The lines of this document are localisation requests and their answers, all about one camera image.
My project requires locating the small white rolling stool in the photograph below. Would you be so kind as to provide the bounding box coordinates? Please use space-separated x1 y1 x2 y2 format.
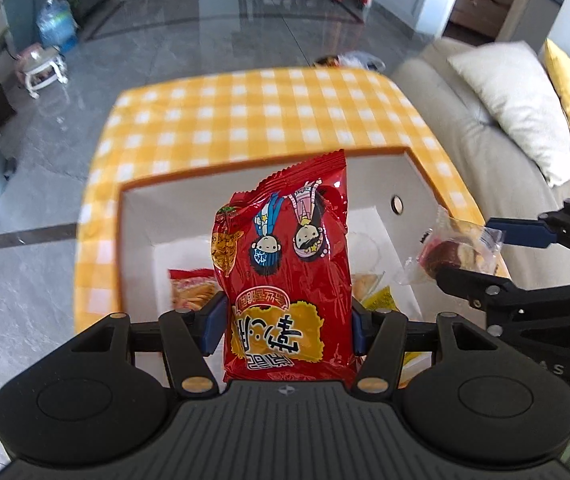
15 45 70 100

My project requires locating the blue water jug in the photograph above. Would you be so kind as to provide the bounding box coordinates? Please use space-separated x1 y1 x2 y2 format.
36 0 78 54

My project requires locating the plastic bag on floor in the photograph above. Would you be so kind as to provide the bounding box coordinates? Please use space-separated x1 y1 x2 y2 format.
315 51 386 73

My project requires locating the small clear pastry packet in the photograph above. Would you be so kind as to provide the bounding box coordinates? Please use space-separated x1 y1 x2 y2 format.
397 205 506 289

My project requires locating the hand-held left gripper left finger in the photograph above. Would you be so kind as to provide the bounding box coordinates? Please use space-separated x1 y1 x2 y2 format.
72 297 226 402

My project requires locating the orange stick snack bag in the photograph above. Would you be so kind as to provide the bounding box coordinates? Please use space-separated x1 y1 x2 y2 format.
167 268 222 314

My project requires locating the beige sofa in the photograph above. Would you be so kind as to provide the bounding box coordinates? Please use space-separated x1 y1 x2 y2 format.
390 37 570 413

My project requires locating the yellow checkered tablecloth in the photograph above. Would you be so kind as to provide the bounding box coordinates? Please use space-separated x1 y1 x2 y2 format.
74 66 486 342

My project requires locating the orange cardboard box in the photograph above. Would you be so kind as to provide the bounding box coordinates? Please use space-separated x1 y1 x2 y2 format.
117 146 510 392

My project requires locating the white pillow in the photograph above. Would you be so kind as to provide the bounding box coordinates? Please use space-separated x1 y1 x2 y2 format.
447 41 570 189

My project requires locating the red cartoon snack bag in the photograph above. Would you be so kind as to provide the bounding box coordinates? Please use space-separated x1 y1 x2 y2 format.
210 149 358 389

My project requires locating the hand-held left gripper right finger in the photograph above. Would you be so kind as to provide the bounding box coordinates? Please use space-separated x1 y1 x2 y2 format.
350 305 503 403

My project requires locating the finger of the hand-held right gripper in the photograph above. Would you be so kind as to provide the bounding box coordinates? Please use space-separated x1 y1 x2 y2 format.
437 266 570 327
485 199 570 281

